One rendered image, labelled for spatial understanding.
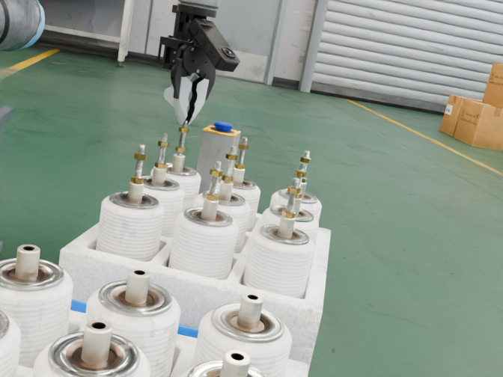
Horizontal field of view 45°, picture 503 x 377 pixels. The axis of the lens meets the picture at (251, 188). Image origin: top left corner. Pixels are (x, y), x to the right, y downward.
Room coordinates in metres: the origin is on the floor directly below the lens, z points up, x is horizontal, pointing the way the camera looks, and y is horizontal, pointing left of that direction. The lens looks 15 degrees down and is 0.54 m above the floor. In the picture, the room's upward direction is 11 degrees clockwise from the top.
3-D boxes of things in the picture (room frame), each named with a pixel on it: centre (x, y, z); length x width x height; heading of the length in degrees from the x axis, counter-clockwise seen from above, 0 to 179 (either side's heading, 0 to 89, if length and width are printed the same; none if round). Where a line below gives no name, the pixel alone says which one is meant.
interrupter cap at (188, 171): (1.12, 0.15, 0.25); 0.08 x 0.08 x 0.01
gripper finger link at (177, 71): (1.10, 0.16, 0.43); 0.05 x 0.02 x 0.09; 136
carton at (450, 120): (4.84, -1.57, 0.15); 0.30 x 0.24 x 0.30; 100
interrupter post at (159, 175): (1.00, 0.16, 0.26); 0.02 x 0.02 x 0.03
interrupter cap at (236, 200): (0.99, 0.04, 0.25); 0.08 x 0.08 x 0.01
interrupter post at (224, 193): (0.99, 0.04, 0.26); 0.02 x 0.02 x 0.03
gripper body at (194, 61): (1.14, 0.16, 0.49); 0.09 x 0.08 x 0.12; 46
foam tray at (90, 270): (0.99, 0.04, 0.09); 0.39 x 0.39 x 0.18; 84
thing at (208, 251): (0.87, 0.06, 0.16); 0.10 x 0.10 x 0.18
